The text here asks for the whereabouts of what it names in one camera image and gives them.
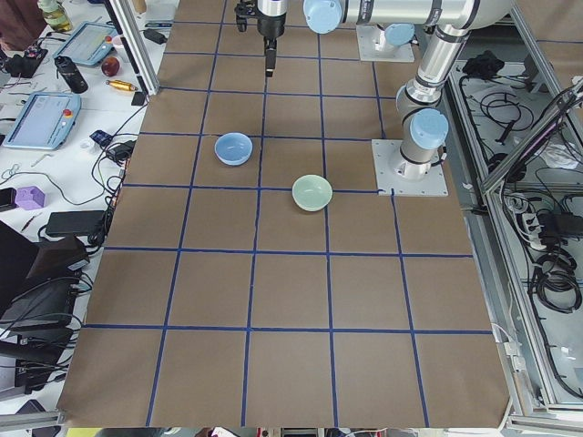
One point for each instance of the red apple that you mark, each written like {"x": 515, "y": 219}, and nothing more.
{"x": 110, "y": 66}

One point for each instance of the black gripper holding bowl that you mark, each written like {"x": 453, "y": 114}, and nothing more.
{"x": 271, "y": 27}

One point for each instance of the silver robot arm with bowl gripper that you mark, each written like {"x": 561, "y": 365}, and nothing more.
{"x": 425, "y": 128}

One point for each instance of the black water bottle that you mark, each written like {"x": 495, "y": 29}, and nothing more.
{"x": 68, "y": 70}

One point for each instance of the aluminium frame post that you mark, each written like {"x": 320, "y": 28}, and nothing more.
{"x": 121, "y": 13}

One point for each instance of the purple plastic block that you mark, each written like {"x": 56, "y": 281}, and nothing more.
{"x": 30, "y": 198}

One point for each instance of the blue teach pendant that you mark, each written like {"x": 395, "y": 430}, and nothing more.
{"x": 89, "y": 44}
{"x": 44, "y": 122}

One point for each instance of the blue teach pendant upper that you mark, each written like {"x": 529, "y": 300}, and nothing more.
{"x": 89, "y": 44}

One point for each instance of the blue ceramic bowl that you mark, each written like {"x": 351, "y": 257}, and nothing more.
{"x": 233, "y": 149}

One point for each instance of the black power brick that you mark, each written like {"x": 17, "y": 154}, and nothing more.
{"x": 79, "y": 223}

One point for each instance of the gold metal cylinder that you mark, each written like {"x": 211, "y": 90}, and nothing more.
{"x": 122, "y": 85}

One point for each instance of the green ceramic bowl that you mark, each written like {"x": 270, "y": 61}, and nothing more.
{"x": 311, "y": 192}

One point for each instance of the brown paper table cover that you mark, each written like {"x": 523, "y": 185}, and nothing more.
{"x": 219, "y": 302}

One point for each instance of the blue teach pendant lower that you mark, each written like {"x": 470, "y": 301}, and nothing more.
{"x": 44, "y": 122}

